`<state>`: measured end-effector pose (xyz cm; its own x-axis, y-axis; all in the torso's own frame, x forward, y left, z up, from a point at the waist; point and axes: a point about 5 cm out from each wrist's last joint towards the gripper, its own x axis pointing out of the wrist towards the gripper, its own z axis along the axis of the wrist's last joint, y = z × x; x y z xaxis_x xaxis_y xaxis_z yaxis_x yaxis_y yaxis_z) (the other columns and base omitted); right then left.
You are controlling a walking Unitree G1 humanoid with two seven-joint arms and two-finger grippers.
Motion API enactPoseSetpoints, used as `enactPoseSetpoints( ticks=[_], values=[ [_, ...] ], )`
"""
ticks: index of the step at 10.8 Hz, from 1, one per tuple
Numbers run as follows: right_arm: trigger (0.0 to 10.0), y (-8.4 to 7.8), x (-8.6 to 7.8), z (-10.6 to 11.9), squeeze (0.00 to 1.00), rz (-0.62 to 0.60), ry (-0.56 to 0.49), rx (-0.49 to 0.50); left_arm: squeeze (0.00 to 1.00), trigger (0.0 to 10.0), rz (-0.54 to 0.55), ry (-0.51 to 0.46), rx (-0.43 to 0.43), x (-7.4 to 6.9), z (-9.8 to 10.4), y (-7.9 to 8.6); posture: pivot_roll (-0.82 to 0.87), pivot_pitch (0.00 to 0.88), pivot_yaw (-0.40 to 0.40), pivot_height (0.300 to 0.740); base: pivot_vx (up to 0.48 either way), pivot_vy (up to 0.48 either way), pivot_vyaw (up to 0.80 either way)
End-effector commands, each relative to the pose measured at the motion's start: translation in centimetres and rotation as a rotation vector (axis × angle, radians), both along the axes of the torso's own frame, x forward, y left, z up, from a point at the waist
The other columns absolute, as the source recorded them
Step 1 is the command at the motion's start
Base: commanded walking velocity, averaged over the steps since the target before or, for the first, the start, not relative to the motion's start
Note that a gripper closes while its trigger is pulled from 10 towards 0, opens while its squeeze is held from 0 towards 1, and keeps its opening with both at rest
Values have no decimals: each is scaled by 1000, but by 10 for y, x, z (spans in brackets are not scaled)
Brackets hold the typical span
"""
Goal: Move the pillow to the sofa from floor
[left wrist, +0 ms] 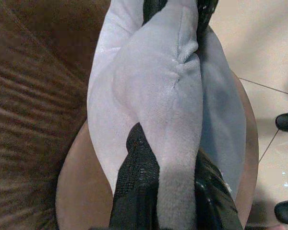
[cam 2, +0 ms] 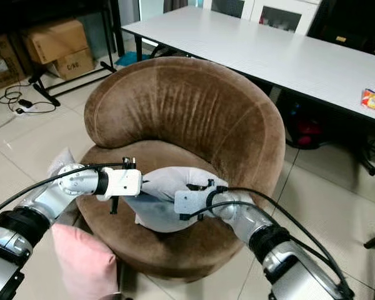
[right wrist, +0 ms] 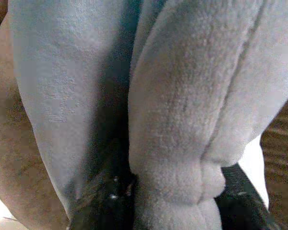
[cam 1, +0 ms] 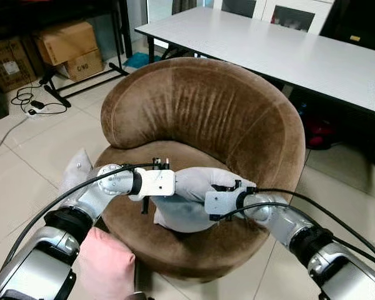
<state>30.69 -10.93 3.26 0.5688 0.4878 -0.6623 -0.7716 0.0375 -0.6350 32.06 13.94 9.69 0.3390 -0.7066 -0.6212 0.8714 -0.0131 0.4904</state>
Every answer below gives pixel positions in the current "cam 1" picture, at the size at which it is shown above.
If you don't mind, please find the long white table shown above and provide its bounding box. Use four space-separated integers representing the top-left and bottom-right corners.
135 6 375 117

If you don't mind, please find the brown round velvet sofa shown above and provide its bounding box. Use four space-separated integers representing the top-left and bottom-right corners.
100 57 307 283

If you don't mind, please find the dark labelled cardboard box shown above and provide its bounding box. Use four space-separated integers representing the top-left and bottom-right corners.
0 36 36 94

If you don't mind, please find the white power strip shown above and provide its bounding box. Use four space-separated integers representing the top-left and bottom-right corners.
26 104 47 117

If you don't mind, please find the white glass-door cabinet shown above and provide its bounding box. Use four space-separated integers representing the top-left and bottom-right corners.
212 0 336 36

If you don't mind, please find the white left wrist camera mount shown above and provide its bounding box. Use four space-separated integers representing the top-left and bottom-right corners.
127 167 176 203

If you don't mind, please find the large plain cardboard box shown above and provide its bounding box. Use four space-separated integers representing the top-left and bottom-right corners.
34 20 100 67

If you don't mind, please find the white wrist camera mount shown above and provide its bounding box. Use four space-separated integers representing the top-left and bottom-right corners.
127 167 176 203
204 187 242 221

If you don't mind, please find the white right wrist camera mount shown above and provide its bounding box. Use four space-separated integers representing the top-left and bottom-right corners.
204 187 242 221

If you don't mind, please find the small printed cardboard box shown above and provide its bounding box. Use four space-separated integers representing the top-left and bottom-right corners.
62 49 106 83

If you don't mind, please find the blue floor mat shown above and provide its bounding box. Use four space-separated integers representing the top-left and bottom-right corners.
124 52 155 69

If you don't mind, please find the black floor cable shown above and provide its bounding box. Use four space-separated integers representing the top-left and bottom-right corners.
11 86 70 118

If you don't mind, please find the pink pillow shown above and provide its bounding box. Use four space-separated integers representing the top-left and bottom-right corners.
74 226 138 300

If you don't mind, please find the grey pillow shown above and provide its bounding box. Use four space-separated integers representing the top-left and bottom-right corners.
59 147 95 196
152 166 258 234

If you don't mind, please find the red object under table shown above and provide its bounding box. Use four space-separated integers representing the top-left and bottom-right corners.
306 115 336 149

